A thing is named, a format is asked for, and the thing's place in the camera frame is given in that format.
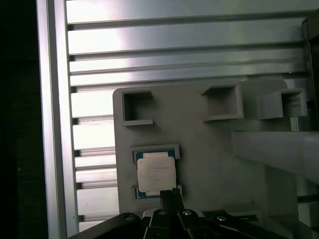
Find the silver CPU green board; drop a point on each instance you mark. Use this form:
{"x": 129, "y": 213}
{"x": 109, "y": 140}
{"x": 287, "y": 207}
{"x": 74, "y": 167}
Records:
{"x": 155, "y": 174}

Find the black open PC case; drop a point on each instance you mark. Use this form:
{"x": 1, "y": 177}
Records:
{"x": 312, "y": 49}

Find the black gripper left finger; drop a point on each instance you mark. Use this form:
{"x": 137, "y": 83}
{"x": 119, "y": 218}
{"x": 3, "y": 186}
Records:
{"x": 159, "y": 224}

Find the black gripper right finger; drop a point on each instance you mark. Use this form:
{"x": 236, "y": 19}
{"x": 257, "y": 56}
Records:
{"x": 189, "y": 226}

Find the grey plastic parts rack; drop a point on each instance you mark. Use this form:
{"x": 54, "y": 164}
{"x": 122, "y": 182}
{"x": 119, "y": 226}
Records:
{"x": 211, "y": 154}

